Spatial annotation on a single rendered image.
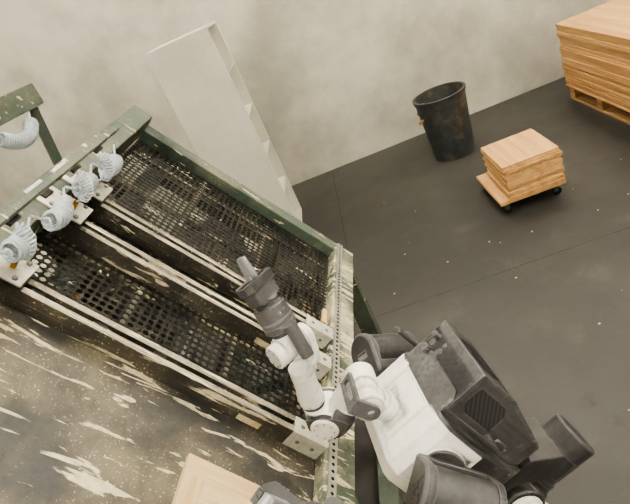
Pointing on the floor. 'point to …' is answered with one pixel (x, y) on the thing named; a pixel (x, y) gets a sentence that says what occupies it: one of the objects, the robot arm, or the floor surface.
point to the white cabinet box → (221, 113)
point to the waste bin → (446, 120)
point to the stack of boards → (610, 59)
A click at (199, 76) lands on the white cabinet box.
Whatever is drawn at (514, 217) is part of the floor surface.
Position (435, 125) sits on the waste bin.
